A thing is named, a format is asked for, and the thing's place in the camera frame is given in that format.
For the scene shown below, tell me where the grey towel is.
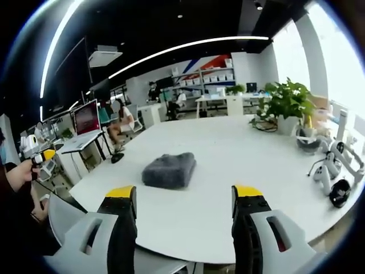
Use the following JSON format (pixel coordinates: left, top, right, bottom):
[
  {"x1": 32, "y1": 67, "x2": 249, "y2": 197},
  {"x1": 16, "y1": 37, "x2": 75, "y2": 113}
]
[{"x1": 141, "y1": 152, "x2": 197, "y2": 190}]

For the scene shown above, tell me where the person's left hand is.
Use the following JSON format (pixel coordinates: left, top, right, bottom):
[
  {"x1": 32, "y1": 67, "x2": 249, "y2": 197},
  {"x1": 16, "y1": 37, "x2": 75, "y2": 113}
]
[{"x1": 6, "y1": 159, "x2": 40, "y2": 191}]

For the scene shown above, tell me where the white standing desk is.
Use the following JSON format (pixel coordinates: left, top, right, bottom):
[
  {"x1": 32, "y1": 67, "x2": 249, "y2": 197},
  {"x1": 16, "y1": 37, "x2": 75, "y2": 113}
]
[{"x1": 60, "y1": 130, "x2": 111, "y2": 183}]

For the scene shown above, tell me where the monitor with red screen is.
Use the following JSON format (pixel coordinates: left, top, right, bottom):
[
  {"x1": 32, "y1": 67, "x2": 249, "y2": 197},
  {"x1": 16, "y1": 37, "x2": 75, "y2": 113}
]
[{"x1": 72, "y1": 99, "x2": 101, "y2": 136}]

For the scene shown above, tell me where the white game controller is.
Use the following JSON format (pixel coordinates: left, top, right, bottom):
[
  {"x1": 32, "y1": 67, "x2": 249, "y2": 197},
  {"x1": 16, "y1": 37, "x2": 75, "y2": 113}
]
[{"x1": 306, "y1": 151, "x2": 342, "y2": 196}]

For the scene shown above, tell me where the black round headset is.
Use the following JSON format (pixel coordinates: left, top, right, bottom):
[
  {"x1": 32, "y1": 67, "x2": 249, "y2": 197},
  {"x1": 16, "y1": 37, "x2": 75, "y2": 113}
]
[{"x1": 328, "y1": 179, "x2": 352, "y2": 208}]

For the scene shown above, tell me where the white office chair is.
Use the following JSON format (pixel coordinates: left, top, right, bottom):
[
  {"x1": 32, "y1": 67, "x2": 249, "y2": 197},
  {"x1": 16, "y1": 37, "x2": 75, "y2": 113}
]
[{"x1": 119, "y1": 103, "x2": 145, "y2": 143}]

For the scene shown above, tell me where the long ceiling light strip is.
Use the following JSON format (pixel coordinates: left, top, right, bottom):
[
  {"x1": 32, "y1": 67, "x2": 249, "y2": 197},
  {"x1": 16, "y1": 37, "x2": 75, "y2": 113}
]
[
  {"x1": 108, "y1": 35, "x2": 270, "y2": 80},
  {"x1": 39, "y1": 0, "x2": 84, "y2": 99}
]

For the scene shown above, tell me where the white headset with black band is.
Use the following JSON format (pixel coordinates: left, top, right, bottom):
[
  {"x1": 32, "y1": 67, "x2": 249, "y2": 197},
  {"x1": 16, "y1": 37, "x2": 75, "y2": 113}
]
[{"x1": 295, "y1": 128, "x2": 325, "y2": 156}]

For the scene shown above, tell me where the ceiling air conditioner unit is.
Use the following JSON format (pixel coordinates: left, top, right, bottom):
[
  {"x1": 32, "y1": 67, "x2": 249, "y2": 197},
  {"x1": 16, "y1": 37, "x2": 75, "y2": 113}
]
[{"x1": 87, "y1": 45, "x2": 124, "y2": 69}]

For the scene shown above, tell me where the green potted plant white pot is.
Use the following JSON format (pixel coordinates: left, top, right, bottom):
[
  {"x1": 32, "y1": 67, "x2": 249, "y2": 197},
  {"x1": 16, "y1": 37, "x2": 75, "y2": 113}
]
[{"x1": 249, "y1": 76, "x2": 317, "y2": 136}]

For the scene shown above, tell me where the white office desk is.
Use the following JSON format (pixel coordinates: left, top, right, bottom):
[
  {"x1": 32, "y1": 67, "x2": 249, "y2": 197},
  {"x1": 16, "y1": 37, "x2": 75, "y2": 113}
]
[{"x1": 194, "y1": 94, "x2": 229, "y2": 118}]

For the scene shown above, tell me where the white upright cylinder device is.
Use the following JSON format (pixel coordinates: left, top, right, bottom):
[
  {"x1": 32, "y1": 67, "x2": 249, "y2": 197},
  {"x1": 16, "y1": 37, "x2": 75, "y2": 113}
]
[{"x1": 335, "y1": 109, "x2": 349, "y2": 143}]

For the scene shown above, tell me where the small green plant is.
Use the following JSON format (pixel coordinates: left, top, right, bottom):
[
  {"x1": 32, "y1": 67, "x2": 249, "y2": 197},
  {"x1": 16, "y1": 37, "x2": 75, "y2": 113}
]
[{"x1": 224, "y1": 83, "x2": 246, "y2": 96}]

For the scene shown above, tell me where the shelf with white bins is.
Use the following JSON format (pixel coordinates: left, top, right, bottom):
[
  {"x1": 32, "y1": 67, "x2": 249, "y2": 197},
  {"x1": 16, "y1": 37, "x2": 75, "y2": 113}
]
[{"x1": 170, "y1": 58, "x2": 237, "y2": 96}]

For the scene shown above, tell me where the white gripper stand frame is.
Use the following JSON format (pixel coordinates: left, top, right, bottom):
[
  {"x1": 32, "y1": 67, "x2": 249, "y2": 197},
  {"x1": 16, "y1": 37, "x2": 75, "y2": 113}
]
[{"x1": 327, "y1": 139, "x2": 365, "y2": 185}]

